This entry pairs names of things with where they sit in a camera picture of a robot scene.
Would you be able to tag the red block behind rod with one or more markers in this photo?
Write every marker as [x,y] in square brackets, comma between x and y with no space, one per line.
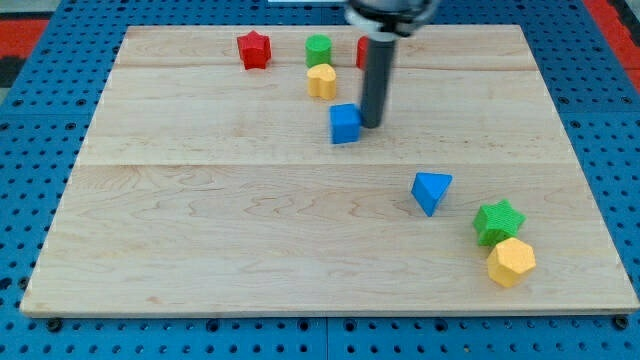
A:
[361,52]

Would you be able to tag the green cylinder block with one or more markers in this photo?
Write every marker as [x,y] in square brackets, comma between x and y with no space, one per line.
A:
[317,50]

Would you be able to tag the light wooden board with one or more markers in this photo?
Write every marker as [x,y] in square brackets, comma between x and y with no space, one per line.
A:
[206,190]

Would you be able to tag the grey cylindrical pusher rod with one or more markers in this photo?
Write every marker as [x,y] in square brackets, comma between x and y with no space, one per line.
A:
[377,73]

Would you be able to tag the blue triangle block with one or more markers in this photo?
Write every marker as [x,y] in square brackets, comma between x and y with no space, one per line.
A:
[429,189]

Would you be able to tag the red star block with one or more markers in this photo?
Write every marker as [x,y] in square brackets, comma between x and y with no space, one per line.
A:
[254,50]

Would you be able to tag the yellow heart block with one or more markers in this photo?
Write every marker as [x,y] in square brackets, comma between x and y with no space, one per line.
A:
[321,81]

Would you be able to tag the blue cube block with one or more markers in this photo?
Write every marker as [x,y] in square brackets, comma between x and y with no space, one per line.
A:
[344,123]

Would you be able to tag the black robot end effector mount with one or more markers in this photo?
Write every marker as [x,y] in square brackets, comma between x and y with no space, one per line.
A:
[390,17]

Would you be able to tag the green star block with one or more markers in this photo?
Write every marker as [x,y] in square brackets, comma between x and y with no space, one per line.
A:
[497,222]

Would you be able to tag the yellow hexagon block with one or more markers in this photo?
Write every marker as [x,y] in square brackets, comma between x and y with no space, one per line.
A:
[510,262]

